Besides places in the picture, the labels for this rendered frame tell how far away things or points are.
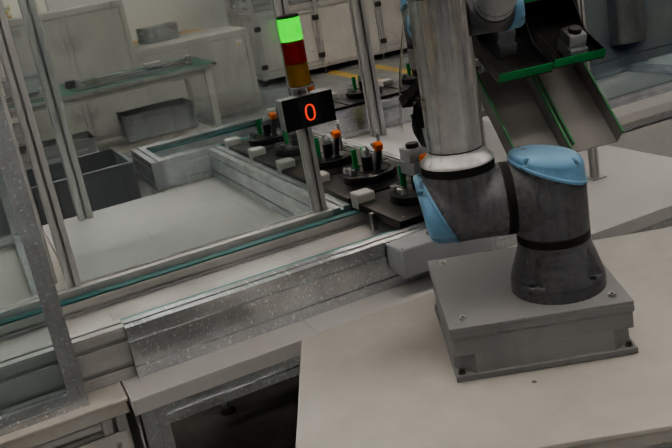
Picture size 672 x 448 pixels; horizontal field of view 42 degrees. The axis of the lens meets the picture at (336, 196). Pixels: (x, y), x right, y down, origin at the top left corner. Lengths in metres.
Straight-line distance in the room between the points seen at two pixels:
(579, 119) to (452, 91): 0.87
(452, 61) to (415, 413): 0.53
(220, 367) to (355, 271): 0.34
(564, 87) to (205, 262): 0.96
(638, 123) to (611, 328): 1.65
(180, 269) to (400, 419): 0.73
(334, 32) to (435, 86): 9.84
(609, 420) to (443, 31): 0.59
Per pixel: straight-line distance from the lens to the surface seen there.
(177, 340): 1.65
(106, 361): 1.64
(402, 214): 1.87
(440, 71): 1.30
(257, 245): 1.93
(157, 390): 1.59
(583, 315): 1.40
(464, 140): 1.33
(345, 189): 2.13
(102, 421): 1.61
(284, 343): 1.64
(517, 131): 2.06
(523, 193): 1.35
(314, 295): 1.71
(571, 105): 2.16
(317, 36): 11.04
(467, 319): 1.39
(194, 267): 1.90
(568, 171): 1.36
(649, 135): 3.03
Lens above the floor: 1.55
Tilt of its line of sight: 16 degrees down
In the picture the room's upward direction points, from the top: 11 degrees counter-clockwise
